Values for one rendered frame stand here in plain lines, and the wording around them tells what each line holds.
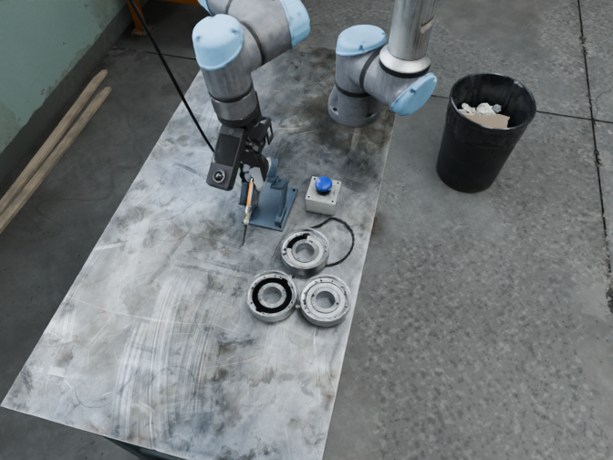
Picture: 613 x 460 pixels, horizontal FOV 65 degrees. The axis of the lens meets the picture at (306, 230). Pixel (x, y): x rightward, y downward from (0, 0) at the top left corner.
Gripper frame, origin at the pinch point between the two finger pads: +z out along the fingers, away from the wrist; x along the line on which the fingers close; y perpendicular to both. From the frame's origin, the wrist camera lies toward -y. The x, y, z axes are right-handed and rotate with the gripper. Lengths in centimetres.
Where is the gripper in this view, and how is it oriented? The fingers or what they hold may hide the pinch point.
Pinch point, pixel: (251, 188)
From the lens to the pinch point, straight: 99.3
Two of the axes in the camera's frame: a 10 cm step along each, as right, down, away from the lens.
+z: 0.8, 5.4, 8.4
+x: -9.4, -2.4, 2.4
